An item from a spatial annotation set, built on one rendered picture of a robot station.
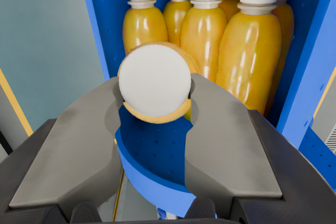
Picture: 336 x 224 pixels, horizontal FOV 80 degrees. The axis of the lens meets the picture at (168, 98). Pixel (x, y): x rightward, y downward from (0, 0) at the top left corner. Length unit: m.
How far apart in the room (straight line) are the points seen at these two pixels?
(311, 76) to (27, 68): 1.74
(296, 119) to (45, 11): 1.50
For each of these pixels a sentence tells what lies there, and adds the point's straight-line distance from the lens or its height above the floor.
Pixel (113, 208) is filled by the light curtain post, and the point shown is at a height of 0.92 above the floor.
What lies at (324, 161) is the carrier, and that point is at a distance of 0.86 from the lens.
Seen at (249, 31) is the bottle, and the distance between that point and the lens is 0.24.
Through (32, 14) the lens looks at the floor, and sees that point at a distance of 1.61.
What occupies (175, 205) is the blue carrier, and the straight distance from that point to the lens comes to 0.28.
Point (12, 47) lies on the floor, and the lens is 1.77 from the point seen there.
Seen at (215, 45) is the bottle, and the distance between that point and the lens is 0.28.
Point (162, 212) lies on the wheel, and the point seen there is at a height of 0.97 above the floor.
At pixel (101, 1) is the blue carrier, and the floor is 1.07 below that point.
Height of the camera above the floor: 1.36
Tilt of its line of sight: 56 degrees down
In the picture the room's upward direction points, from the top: 178 degrees clockwise
